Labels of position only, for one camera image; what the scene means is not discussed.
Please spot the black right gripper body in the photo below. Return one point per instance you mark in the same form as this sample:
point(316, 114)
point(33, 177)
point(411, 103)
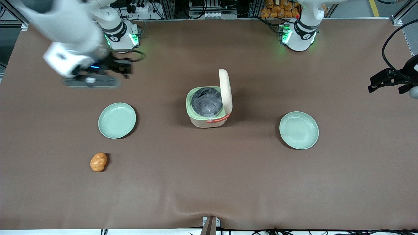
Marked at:
point(112, 65)

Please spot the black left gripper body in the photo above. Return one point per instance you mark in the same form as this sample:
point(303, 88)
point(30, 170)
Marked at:
point(406, 73)

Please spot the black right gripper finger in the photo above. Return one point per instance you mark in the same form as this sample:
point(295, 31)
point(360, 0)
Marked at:
point(126, 72)
point(126, 63)

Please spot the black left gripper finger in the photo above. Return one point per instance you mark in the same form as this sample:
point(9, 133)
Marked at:
point(380, 77)
point(374, 87)

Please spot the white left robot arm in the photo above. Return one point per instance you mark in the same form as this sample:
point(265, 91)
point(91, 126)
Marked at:
point(300, 36)

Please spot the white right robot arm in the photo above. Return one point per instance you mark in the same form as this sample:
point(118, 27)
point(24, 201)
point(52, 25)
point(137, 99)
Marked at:
point(75, 26)

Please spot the pale green plate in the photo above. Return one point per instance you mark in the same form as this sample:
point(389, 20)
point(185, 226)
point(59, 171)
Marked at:
point(117, 120)
point(298, 130)

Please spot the white power strip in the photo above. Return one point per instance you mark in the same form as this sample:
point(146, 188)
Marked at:
point(141, 7)

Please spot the orange toy potato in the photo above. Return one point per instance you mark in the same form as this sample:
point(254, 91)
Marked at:
point(98, 162)

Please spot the white terminal block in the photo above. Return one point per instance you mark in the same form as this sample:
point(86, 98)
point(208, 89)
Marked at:
point(213, 15)

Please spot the pile of orange toy breads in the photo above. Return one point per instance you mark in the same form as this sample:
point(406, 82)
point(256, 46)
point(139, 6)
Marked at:
point(280, 9)

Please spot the brown table mat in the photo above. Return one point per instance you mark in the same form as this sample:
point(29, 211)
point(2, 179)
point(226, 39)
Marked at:
point(209, 182)

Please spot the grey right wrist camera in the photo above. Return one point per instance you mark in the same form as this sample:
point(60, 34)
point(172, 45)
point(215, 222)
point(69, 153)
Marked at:
point(94, 82)

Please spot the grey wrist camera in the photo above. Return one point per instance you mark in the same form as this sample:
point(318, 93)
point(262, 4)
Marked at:
point(413, 92)
point(94, 82)

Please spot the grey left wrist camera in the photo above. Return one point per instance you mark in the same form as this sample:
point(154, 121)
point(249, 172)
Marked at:
point(413, 92)

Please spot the aluminium frame post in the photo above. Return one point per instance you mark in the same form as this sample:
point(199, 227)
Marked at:
point(14, 13)
point(403, 13)

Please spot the metal mat clamp bracket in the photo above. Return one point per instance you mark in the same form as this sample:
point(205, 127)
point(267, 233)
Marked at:
point(210, 224)

